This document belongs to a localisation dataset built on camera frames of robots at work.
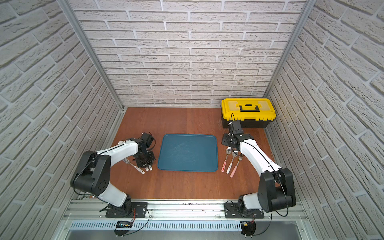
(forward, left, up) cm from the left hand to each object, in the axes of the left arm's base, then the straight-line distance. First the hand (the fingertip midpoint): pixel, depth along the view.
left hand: (149, 161), depth 90 cm
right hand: (+9, -48, +11) cm, 51 cm away
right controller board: (-34, -54, 0) cm, 64 cm away
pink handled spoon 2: (+3, -53, +2) cm, 53 cm away
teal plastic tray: (+6, -24, 0) cm, 24 cm away
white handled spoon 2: (-5, +1, 0) cm, 5 cm away
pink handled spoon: (+7, -50, +2) cm, 51 cm away
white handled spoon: (-4, -1, 0) cm, 4 cm away
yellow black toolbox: (+26, -68, +17) cm, 75 cm away
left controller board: (-32, +9, -3) cm, 33 cm away
